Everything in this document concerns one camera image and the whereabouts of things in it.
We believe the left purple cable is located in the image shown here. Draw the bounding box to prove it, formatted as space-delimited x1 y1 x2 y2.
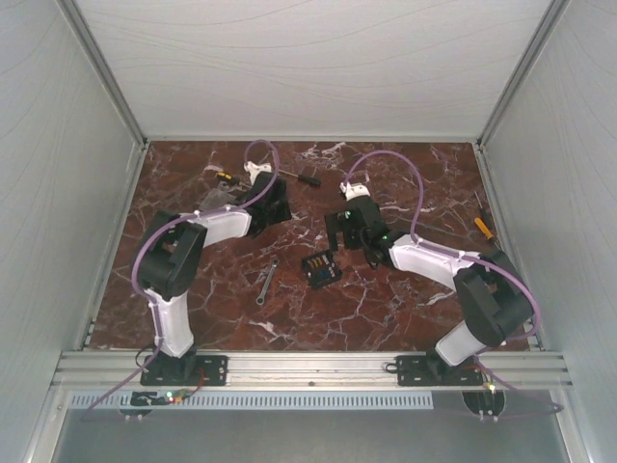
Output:
79 139 283 423

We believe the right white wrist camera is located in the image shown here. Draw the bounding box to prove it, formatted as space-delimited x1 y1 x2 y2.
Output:
339 182 370 202

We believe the black fuse box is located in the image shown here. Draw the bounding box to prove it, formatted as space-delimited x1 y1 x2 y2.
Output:
301 250 342 289

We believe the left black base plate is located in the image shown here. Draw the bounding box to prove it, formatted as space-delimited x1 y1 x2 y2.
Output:
140 352 228 387

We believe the yellow black small screwdriver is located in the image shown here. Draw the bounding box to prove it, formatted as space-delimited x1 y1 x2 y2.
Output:
216 172 240 185

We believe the orange handle screwdriver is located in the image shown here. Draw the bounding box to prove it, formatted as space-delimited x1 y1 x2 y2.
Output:
474 217 495 241

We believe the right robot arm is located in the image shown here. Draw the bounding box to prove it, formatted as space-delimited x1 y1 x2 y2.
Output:
325 196 534 384

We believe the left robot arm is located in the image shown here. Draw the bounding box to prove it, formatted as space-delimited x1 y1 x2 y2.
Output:
131 172 291 384

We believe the black handle screwdriver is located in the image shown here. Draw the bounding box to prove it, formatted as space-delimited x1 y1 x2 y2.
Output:
279 170 321 187

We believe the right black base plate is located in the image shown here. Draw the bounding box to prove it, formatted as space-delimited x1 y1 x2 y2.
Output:
384 355 484 387

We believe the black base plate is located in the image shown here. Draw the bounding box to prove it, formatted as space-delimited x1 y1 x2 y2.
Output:
384 355 484 387
140 352 228 387

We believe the clear plastic fuse box lid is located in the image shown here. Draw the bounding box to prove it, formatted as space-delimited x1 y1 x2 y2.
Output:
199 188 236 212

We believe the silver combination wrench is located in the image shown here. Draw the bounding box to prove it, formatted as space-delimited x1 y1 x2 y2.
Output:
255 259 280 306

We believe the grey slotted cable duct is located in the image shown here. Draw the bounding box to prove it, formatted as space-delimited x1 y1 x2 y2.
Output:
68 391 434 411

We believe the thin black screwdriver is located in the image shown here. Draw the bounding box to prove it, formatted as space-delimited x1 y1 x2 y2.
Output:
474 192 493 230

